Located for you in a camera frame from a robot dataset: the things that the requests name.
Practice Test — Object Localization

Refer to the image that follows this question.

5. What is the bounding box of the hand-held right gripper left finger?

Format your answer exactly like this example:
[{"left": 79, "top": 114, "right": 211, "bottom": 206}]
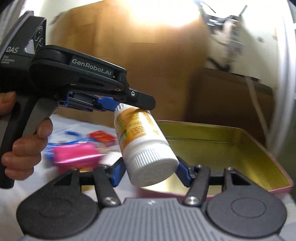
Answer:
[{"left": 54, "top": 158, "right": 127, "bottom": 207}]

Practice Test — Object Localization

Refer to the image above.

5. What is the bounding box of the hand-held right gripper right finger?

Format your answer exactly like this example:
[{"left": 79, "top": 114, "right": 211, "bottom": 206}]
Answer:
[{"left": 176, "top": 158, "right": 252, "bottom": 207}]

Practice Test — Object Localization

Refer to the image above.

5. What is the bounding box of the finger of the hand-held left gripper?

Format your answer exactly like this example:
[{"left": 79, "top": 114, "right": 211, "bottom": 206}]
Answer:
[
  {"left": 66, "top": 50, "right": 156, "bottom": 111},
  {"left": 58, "top": 91, "right": 123, "bottom": 113}
]

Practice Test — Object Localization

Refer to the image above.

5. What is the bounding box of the white eraser block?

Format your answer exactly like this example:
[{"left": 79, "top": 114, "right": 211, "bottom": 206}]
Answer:
[{"left": 99, "top": 151, "right": 123, "bottom": 168}]

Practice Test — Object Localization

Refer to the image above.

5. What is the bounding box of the small red box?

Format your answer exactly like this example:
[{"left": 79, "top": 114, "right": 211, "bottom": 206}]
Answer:
[{"left": 88, "top": 130, "right": 116, "bottom": 147}]

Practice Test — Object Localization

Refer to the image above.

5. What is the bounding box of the white plastic bottle orange label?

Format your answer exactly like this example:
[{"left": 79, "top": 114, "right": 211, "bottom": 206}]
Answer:
[{"left": 114, "top": 103, "right": 180, "bottom": 188}]

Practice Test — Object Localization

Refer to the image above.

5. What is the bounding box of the pink rectangular packet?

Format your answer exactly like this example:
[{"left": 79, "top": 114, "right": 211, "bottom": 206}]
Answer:
[{"left": 52, "top": 142, "right": 102, "bottom": 172}]

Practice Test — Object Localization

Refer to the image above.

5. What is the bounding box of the pink tin box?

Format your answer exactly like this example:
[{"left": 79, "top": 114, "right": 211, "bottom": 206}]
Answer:
[{"left": 136, "top": 120, "right": 292, "bottom": 198}]

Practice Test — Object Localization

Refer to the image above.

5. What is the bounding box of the blue polka-dot bow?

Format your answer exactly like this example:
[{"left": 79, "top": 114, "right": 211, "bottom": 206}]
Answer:
[{"left": 45, "top": 131, "right": 93, "bottom": 164}]

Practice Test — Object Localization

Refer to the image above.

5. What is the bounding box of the person's left hand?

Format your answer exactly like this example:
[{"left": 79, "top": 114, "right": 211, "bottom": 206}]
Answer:
[{"left": 0, "top": 91, "right": 54, "bottom": 181}]

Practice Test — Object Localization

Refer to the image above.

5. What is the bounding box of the wooden headboard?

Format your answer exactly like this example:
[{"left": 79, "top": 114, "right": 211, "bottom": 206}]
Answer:
[{"left": 49, "top": 3, "right": 210, "bottom": 127}]

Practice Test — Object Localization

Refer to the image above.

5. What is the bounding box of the brown chair back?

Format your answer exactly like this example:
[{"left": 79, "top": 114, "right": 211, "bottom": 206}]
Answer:
[{"left": 184, "top": 67, "right": 275, "bottom": 145}]

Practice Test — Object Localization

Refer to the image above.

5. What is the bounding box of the white bed sheet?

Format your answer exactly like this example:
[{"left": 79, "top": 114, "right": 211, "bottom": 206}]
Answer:
[{"left": 0, "top": 113, "right": 296, "bottom": 234}]

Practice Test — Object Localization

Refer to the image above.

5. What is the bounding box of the white power strip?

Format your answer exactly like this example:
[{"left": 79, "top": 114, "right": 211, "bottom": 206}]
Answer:
[{"left": 207, "top": 14, "right": 247, "bottom": 59}]

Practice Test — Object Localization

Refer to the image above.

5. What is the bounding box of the white door frame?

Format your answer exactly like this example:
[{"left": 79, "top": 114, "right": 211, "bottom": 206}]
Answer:
[{"left": 269, "top": 9, "right": 296, "bottom": 151}]

